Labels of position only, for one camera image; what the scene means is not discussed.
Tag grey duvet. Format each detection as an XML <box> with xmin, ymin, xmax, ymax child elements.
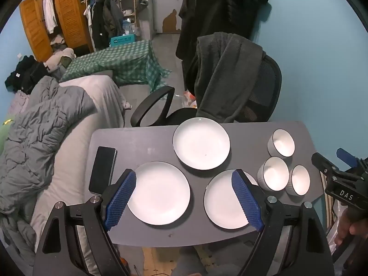
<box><xmin>0</xmin><ymin>76</ymin><xmax>97</xmax><ymax>265</ymax></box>

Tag white door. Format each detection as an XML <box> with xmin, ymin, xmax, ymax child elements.
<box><xmin>147</xmin><ymin>0</ymin><xmax>184</xmax><ymax>35</ymax></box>

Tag black hanging coats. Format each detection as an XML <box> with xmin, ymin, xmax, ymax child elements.
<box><xmin>176</xmin><ymin>0</ymin><xmax>269</xmax><ymax>92</ymax></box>

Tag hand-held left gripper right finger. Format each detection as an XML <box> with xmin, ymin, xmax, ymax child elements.
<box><xmin>231</xmin><ymin>169</ymin><xmax>335</xmax><ymax>276</ymax></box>

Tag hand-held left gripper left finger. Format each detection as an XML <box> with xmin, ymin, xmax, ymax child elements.
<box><xmin>32</xmin><ymin>169</ymin><xmax>137</xmax><ymax>276</ymax></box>

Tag green pillow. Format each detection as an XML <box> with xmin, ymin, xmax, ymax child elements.
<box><xmin>0</xmin><ymin>118</ymin><xmax>15</xmax><ymax>151</ymax></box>

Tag person's right hand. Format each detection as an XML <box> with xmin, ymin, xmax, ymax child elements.
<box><xmin>335</xmin><ymin>210</ymin><xmax>364</xmax><ymax>246</ymax></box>

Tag dark clothes on rail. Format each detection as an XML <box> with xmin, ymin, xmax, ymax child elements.
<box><xmin>83</xmin><ymin>0</ymin><xmax>124</xmax><ymax>51</ymax></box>

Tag light grey bed sheet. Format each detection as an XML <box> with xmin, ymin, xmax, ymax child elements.
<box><xmin>30</xmin><ymin>75</ymin><xmax>133</xmax><ymax>265</ymax></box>

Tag beige wooden board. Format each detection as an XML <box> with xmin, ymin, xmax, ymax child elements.
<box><xmin>320</xmin><ymin>170</ymin><xmax>342</xmax><ymax>230</ymax></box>

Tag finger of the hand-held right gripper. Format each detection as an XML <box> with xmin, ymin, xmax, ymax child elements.
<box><xmin>336</xmin><ymin>148</ymin><xmax>360</xmax><ymax>168</ymax></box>
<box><xmin>311</xmin><ymin>152</ymin><xmax>343</xmax><ymax>179</ymax></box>

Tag black mesh office chair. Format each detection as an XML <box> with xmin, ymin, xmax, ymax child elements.
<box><xmin>131</xmin><ymin>55</ymin><xmax>282</xmax><ymax>127</ymax></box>

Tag teal box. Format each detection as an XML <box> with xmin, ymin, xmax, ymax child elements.
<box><xmin>111</xmin><ymin>34</ymin><xmax>136</xmax><ymax>46</ymax></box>

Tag black smartphone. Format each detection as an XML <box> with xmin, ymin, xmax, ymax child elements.
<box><xmin>89</xmin><ymin>146</ymin><xmax>117</xmax><ymax>194</ymax></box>

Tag white plate with dark rim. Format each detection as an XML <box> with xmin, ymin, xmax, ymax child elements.
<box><xmin>204</xmin><ymin>169</ymin><xmax>263</xmax><ymax>230</ymax></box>
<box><xmin>172</xmin><ymin>117</ymin><xmax>231</xmax><ymax>170</ymax></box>
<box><xmin>126</xmin><ymin>161</ymin><xmax>191</xmax><ymax>225</ymax></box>

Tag beige clothes pile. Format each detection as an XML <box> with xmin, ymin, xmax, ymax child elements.
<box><xmin>46</xmin><ymin>47</ymin><xmax>77</xmax><ymax>72</ymax></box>

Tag wooden louvred wardrobe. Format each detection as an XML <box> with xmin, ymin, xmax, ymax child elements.
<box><xmin>19</xmin><ymin>0</ymin><xmax>95</xmax><ymax>62</ymax></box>

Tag white hanging shirt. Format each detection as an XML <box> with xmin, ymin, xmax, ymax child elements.
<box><xmin>43</xmin><ymin>0</ymin><xmax>58</xmax><ymax>35</ymax></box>

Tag pile of black clothes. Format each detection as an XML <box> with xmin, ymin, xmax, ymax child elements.
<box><xmin>4</xmin><ymin>55</ymin><xmax>49</xmax><ymax>94</ymax></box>

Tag white ribbed bowl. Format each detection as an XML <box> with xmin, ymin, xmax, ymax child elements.
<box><xmin>285</xmin><ymin>165</ymin><xmax>310</xmax><ymax>196</ymax></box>
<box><xmin>257</xmin><ymin>156</ymin><xmax>290</xmax><ymax>192</ymax></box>
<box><xmin>267</xmin><ymin>128</ymin><xmax>296</xmax><ymax>157</ymax></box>

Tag green checkered cloth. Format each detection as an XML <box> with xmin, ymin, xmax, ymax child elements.
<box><xmin>59</xmin><ymin>40</ymin><xmax>172</xmax><ymax>89</ymax></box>

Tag dark grey fleece blanket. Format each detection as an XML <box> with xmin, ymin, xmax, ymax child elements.
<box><xmin>194</xmin><ymin>32</ymin><xmax>263</xmax><ymax>124</ymax></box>

